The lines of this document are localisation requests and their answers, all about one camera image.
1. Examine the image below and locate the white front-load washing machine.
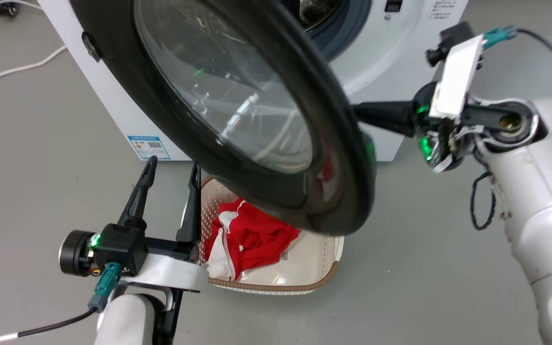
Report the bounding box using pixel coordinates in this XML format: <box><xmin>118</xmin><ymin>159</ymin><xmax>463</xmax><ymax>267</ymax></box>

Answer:
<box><xmin>38</xmin><ymin>0</ymin><xmax>469</xmax><ymax>162</ymax></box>

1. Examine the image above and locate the red and white garment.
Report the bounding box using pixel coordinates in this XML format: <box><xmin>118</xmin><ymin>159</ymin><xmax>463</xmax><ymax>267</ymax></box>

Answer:
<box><xmin>203</xmin><ymin>196</ymin><xmax>302</xmax><ymax>282</ymax></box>

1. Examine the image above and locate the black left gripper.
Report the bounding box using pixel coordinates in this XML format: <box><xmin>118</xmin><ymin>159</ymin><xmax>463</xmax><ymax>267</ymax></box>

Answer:
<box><xmin>59</xmin><ymin>156</ymin><xmax>203</xmax><ymax>278</ymax></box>

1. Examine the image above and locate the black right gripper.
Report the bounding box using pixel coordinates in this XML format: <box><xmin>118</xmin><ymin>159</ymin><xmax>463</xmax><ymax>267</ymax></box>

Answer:
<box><xmin>352</xmin><ymin>80</ymin><xmax>477</xmax><ymax>173</ymax></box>

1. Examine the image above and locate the black left arm cable teal plug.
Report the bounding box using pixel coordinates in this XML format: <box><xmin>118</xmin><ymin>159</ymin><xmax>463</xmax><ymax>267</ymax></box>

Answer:
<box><xmin>0</xmin><ymin>262</ymin><xmax>124</xmax><ymax>345</ymax></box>

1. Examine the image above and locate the white laundry basket brown rim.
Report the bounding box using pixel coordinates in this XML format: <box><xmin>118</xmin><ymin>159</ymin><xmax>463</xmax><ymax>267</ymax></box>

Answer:
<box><xmin>180</xmin><ymin>175</ymin><xmax>345</xmax><ymax>296</ymax></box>

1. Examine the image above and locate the blue energy label sticker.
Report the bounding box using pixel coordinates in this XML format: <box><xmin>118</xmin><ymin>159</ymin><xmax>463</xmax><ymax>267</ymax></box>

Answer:
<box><xmin>127</xmin><ymin>135</ymin><xmax>172</xmax><ymax>161</ymax></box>

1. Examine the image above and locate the thick white floor cable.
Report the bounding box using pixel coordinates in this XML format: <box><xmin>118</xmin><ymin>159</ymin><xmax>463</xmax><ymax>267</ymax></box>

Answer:
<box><xmin>0</xmin><ymin>45</ymin><xmax>69</xmax><ymax>92</ymax></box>

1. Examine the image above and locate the black right arm cable teal plug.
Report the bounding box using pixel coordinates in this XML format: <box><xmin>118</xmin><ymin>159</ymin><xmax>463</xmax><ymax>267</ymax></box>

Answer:
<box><xmin>481</xmin><ymin>25</ymin><xmax>552</xmax><ymax>92</ymax></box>

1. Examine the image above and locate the black arm cable teal plug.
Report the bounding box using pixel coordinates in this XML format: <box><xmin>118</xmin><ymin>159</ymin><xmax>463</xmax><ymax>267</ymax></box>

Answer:
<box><xmin>0</xmin><ymin>262</ymin><xmax>124</xmax><ymax>345</ymax></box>
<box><xmin>481</xmin><ymin>25</ymin><xmax>552</xmax><ymax>92</ymax></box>

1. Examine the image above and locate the thin black looped arm cable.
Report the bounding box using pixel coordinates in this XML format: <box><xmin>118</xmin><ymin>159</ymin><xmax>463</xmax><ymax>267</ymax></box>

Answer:
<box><xmin>470</xmin><ymin>170</ymin><xmax>497</xmax><ymax>231</ymax></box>

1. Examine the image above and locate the black round glass washer door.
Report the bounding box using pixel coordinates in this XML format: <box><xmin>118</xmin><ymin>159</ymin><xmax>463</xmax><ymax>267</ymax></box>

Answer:
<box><xmin>69</xmin><ymin>0</ymin><xmax>378</xmax><ymax>237</ymax></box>

